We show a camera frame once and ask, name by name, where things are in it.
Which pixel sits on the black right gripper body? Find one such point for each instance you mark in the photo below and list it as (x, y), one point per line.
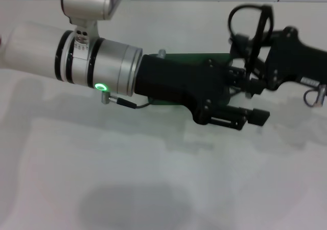
(291, 58)

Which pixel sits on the black glasses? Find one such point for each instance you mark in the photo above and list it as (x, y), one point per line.
(257, 35)

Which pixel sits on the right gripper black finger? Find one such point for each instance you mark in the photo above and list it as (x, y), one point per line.
(256, 86)
(241, 41)

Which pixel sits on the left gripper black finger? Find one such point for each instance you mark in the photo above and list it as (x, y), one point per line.
(237, 76)
(258, 117)

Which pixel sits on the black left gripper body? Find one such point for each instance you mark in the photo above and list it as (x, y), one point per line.
(178, 81)

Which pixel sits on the green glasses case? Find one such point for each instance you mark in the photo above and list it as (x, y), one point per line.
(189, 56)

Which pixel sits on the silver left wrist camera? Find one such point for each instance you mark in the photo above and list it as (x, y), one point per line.
(87, 0)

